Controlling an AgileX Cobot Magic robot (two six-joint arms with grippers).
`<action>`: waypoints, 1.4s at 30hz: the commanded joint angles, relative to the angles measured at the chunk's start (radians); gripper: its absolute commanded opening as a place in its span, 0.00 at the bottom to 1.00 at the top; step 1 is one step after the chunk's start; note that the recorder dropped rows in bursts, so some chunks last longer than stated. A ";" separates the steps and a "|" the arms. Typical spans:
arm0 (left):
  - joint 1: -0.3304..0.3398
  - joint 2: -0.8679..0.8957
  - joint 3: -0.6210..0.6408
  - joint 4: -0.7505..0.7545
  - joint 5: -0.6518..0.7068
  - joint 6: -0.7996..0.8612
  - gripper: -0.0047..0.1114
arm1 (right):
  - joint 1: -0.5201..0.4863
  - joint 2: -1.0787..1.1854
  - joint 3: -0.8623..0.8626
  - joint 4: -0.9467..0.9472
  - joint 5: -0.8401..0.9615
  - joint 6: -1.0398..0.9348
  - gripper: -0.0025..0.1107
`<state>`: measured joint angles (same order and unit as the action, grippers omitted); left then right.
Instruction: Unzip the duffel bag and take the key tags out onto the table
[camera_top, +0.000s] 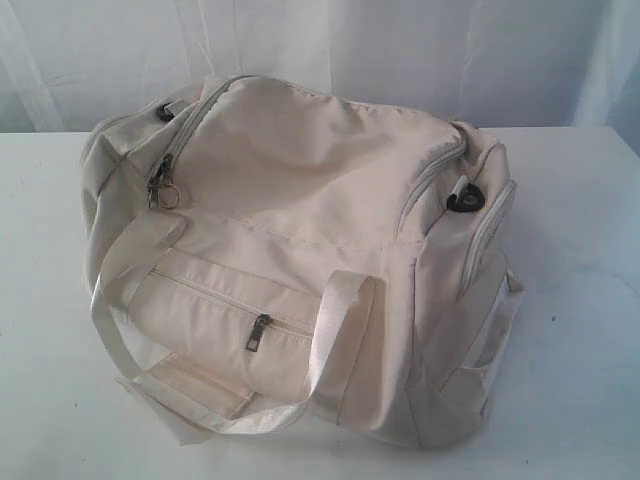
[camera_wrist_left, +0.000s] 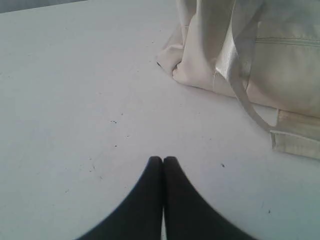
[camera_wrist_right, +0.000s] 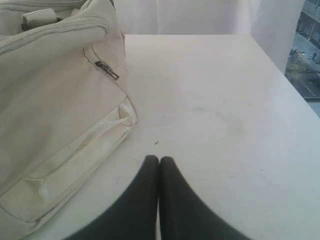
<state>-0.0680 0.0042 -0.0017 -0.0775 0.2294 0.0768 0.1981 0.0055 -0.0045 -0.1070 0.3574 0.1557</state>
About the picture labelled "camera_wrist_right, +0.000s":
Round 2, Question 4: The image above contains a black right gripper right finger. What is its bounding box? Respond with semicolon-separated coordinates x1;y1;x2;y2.
159;156;247;240

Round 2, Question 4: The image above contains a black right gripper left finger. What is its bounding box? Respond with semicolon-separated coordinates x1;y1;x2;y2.
66;155;160;240

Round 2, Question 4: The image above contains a cream fabric duffel bag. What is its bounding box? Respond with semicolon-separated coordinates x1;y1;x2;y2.
0;0;137;240

